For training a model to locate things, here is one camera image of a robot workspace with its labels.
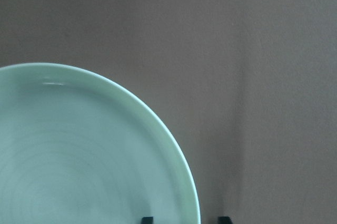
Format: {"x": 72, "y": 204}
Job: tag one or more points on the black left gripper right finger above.
{"x": 224, "y": 220}

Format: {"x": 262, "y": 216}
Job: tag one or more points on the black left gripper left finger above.
{"x": 147, "y": 220}

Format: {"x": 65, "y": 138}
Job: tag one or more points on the mint green plate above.
{"x": 78, "y": 148}

